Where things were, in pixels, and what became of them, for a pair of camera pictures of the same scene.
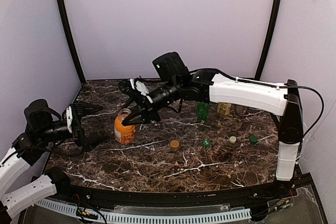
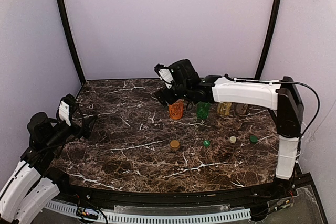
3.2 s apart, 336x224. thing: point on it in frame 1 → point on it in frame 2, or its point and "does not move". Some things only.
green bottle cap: [253, 139] does not move
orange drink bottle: [124, 134] → [176, 109]
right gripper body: [144, 107] → [166, 95]
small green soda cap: [206, 143] does not move
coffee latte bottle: [242, 110] does not move
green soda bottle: [203, 109] does not move
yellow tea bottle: [223, 108] does not move
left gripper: [79, 126] → [81, 125]
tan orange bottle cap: [174, 144] does not move
